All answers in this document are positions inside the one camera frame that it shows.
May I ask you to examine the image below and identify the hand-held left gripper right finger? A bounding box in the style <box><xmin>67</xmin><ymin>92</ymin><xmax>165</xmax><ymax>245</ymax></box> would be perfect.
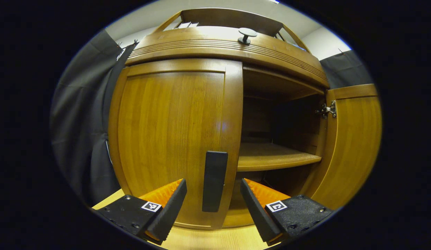
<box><xmin>241</xmin><ymin>179</ymin><xmax>338</xmax><ymax>246</ymax></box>

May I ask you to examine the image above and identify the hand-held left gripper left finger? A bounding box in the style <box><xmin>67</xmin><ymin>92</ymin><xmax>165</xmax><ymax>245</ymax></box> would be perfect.
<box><xmin>92</xmin><ymin>179</ymin><xmax>187</xmax><ymax>245</ymax></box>

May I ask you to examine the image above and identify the wooden double-door shoe cabinet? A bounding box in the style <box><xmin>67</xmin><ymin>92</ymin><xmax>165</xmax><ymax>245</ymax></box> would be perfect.
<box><xmin>108</xmin><ymin>8</ymin><xmax>341</xmax><ymax>230</ymax></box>

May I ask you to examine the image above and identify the wooden cabinet door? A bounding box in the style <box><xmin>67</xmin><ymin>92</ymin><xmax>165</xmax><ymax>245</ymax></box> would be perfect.
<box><xmin>108</xmin><ymin>58</ymin><xmax>244</xmax><ymax>230</ymax></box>
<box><xmin>301</xmin><ymin>84</ymin><xmax>382</xmax><ymax>210</ymax></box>

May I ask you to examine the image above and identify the black backdrop cloth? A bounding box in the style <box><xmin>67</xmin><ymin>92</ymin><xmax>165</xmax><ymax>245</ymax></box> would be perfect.
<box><xmin>50</xmin><ymin>30</ymin><xmax>374</xmax><ymax>205</ymax></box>

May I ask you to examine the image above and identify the wooden drawer with black knob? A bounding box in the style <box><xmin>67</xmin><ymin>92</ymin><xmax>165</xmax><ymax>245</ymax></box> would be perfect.
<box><xmin>125</xmin><ymin>26</ymin><xmax>330</xmax><ymax>89</ymax></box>

